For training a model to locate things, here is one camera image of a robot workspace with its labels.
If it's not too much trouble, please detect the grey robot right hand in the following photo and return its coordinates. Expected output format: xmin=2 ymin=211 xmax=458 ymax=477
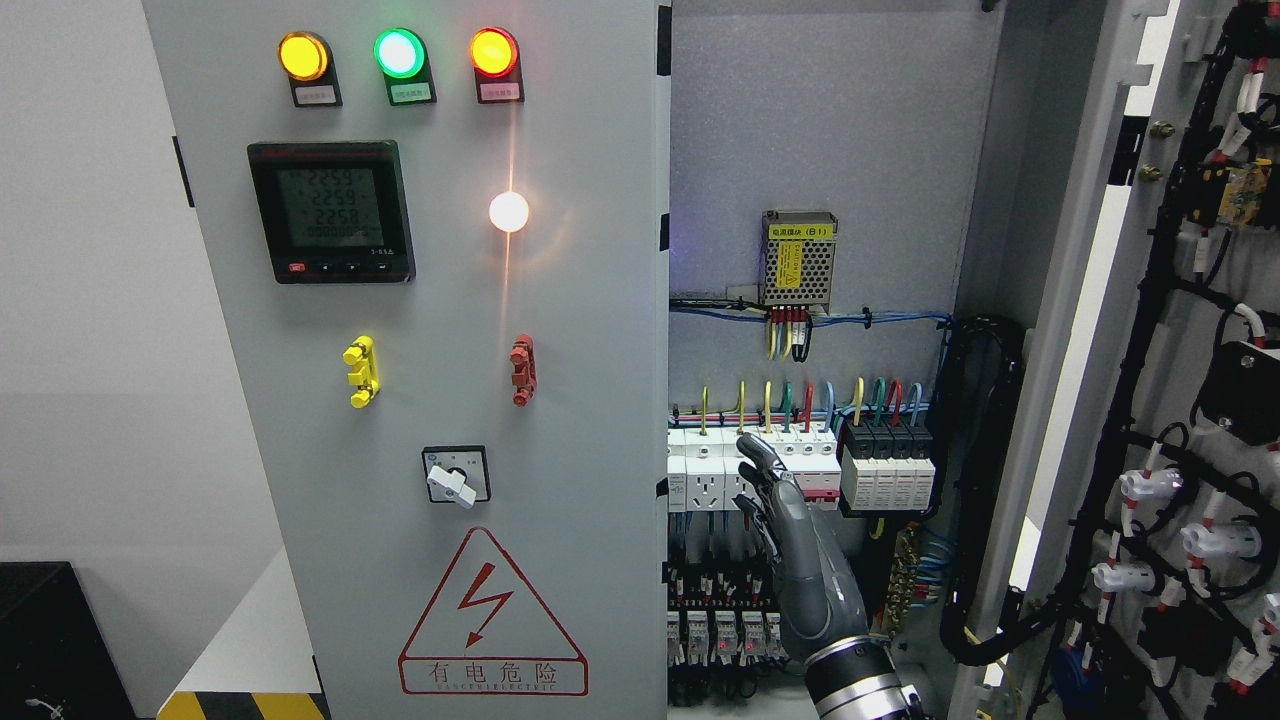
xmin=735 ymin=434 xmax=869 ymax=664

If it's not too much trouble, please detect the grey cabinet door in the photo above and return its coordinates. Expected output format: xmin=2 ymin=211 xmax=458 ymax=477
xmin=143 ymin=1 xmax=669 ymax=719
xmin=941 ymin=1 xmax=1277 ymax=719

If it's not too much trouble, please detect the relay terminal row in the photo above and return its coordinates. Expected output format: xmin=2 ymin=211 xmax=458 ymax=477
xmin=660 ymin=559 xmax=792 ymax=667

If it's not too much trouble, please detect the black white surge protector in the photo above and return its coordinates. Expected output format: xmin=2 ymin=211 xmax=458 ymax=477
xmin=840 ymin=423 xmax=936 ymax=518

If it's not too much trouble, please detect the white socket breaker row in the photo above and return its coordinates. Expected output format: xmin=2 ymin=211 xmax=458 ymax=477
xmin=666 ymin=425 xmax=841 ymax=512

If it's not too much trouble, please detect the red electric warning sticker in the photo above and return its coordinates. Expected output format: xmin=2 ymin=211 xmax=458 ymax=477
xmin=398 ymin=527 xmax=589 ymax=697

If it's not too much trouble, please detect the perforated metal power supply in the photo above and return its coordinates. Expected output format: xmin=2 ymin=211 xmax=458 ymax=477
xmin=759 ymin=210 xmax=838 ymax=307

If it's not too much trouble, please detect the black digital power meter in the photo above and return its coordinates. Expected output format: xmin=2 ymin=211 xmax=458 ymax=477
xmin=247 ymin=138 xmax=415 ymax=284

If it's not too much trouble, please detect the red indicator light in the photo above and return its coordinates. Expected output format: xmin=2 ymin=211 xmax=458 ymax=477
xmin=468 ymin=26 xmax=525 ymax=104

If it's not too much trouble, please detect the green indicator light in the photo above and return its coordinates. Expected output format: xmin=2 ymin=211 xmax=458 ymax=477
xmin=372 ymin=27 xmax=436 ymax=108

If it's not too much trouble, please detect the yellow indicator light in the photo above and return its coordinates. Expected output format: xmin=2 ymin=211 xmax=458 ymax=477
xmin=276 ymin=31 xmax=343 ymax=108

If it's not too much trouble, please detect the black right cable conduit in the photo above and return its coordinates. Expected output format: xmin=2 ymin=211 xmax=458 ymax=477
xmin=940 ymin=316 xmax=1076 ymax=669

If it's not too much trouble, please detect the red terminal post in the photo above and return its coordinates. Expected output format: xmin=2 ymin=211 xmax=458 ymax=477
xmin=509 ymin=333 xmax=538 ymax=407

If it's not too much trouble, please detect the white rotary selector switch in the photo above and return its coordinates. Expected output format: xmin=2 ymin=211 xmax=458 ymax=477
xmin=421 ymin=445 xmax=492 ymax=509

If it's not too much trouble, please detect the yellow terminal post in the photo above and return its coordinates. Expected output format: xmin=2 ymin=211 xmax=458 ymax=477
xmin=342 ymin=334 xmax=381 ymax=409

